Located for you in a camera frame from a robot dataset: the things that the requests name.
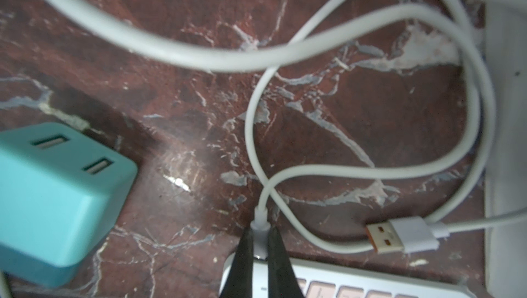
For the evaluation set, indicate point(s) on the middle pink keyboard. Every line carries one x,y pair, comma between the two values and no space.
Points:
318,279

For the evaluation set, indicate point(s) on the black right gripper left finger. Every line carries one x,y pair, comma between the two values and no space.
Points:
239,283

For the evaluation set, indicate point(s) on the teal USB charger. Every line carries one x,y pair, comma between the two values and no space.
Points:
61,193

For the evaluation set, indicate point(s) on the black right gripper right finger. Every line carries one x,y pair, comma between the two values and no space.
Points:
282,281

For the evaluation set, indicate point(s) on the white power strip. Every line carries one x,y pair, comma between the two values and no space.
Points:
505,180

